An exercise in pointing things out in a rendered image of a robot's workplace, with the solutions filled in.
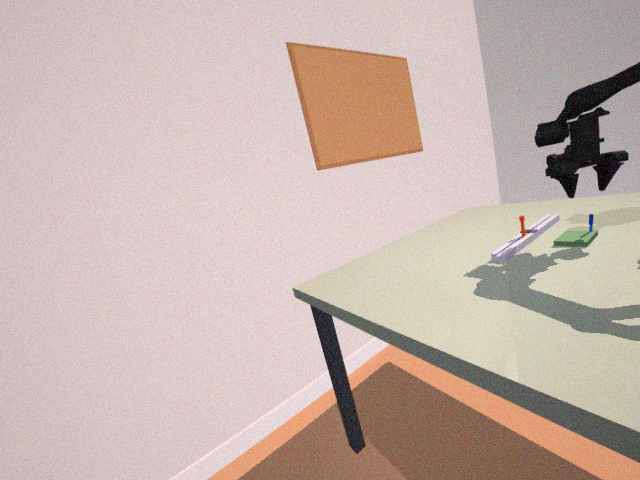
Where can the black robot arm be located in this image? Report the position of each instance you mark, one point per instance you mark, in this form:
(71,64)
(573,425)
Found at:
(587,125)

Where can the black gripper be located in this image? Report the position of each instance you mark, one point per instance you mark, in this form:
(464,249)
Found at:
(583,151)

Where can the light green tray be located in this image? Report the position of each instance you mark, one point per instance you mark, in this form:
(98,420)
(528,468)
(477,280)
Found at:
(576,238)

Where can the aluminum slotted rail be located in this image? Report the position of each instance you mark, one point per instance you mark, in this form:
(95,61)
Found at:
(511,248)

